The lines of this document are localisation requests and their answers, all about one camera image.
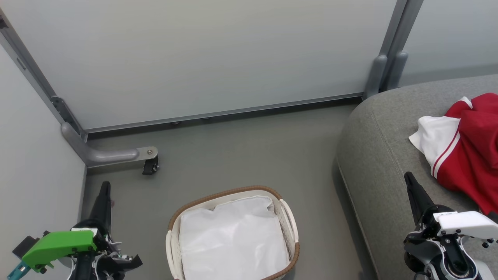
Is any black caster wheel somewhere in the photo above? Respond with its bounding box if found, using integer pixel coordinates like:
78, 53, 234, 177
142, 156, 160, 176

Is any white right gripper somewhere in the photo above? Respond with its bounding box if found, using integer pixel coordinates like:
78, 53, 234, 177
404, 171, 498, 240

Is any grey corner partition post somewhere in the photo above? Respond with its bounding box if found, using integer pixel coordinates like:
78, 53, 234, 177
0, 8, 87, 141

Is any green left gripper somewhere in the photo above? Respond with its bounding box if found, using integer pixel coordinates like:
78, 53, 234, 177
21, 181, 114, 272

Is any grey partition bottom rail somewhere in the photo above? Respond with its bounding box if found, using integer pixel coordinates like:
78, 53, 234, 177
84, 92, 365, 134

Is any red and white hooded jacket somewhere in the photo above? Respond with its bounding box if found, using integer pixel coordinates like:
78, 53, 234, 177
409, 93, 498, 217

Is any grey partition foot bracket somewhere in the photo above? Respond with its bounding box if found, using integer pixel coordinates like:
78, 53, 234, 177
61, 122, 158, 168

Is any white basket with brown rim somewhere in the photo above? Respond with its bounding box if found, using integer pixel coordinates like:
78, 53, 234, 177
165, 185, 300, 280

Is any grey fabric sofa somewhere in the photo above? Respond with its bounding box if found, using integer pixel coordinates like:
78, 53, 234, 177
336, 74, 498, 280

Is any white basket liner cloth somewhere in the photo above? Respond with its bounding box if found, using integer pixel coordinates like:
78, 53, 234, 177
179, 195, 291, 280

